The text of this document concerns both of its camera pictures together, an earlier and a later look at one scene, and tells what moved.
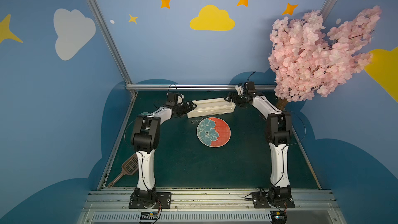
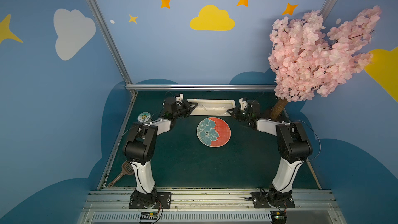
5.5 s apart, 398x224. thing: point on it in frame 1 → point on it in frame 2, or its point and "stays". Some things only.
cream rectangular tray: [211, 106] stays
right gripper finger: [228, 98] → [231, 110]
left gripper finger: [193, 105] stays
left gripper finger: [194, 106] stays
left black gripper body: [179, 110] stays
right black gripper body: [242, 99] → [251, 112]
